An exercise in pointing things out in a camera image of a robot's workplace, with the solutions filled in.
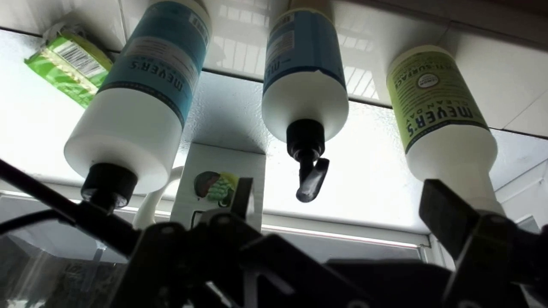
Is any white jug with green label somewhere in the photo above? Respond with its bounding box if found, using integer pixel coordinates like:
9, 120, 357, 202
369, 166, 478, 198
134, 142, 268, 231

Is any blue label pump bottle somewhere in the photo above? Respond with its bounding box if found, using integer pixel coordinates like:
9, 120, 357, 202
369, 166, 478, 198
262, 0, 351, 205

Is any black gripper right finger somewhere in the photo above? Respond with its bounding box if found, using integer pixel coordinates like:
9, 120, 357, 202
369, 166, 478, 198
418, 176, 548, 308

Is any green sponge packet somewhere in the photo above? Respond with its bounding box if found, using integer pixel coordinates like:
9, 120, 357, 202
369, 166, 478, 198
23, 20, 115, 109

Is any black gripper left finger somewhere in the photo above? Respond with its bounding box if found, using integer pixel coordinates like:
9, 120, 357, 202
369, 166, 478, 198
105, 174, 379, 308

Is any teal label pump bottle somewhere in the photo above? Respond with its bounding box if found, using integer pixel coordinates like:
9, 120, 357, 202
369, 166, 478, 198
64, 0, 214, 214

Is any green label spray bottle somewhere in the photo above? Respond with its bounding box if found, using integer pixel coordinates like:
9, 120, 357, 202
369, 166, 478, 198
386, 43, 500, 217

